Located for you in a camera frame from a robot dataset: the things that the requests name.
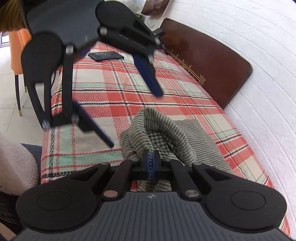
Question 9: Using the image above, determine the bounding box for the orange chair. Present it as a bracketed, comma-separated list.
[9, 29, 64, 117]

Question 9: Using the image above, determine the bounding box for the brown wooden board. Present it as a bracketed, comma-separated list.
[159, 18, 253, 110]

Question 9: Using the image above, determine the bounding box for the black phone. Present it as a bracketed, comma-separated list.
[88, 51, 125, 62]

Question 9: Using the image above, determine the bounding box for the red plaid bed sheet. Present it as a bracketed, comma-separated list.
[39, 43, 292, 237]

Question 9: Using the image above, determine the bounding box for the white fleece cloth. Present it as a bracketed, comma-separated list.
[0, 132, 39, 197]

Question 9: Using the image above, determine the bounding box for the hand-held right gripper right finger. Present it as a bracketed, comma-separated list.
[153, 150, 233, 201]

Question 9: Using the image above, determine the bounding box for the dark cloth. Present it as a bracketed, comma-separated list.
[0, 192, 26, 235]

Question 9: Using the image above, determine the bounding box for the brown paper bag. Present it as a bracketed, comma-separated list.
[141, 0, 172, 16]

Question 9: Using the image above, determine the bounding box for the grey cushion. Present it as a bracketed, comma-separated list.
[21, 143, 43, 168]

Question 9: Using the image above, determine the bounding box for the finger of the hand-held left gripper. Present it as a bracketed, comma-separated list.
[98, 17, 165, 98]
[26, 46, 115, 149]

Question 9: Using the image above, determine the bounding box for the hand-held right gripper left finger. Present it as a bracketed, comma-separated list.
[69, 150, 151, 201]

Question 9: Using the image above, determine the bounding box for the striped shirt with checked lining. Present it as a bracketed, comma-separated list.
[119, 108, 234, 192]

